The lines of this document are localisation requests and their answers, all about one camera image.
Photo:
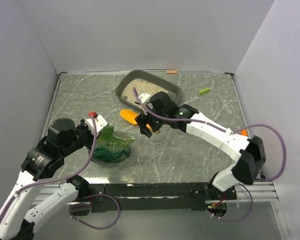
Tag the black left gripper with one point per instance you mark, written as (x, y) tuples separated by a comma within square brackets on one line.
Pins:
[(84, 125)]

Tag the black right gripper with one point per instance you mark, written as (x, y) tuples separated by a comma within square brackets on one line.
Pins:
[(143, 119)]

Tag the yellow plastic scoop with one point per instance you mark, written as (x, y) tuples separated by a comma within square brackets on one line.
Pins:
[(129, 116)]

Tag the green litter bag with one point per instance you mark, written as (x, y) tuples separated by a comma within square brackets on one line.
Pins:
[(113, 146)]

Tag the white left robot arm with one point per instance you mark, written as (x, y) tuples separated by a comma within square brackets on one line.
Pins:
[(20, 221)]

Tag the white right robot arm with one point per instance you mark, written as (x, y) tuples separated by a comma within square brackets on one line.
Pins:
[(247, 153)]

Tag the beige cat litter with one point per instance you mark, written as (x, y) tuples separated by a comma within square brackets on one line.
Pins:
[(142, 86)]

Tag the dark grey litter box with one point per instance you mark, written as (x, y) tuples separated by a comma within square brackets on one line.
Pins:
[(148, 77)]

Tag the small orange block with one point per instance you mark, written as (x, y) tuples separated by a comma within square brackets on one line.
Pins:
[(171, 72)]

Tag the small green block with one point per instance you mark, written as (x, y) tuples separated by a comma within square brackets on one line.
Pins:
[(205, 90)]

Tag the orange plastic carrot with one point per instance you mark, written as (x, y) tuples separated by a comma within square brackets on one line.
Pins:
[(244, 132)]

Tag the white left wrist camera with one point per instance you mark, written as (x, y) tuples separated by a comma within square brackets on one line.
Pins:
[(96, 122)]

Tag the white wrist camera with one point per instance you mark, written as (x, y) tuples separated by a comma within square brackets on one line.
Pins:
[(96, 122), (143, 99)]

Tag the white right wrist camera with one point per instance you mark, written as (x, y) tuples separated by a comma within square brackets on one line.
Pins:
[(143, 99)]

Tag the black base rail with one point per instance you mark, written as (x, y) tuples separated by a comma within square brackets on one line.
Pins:
[(105, 197)]

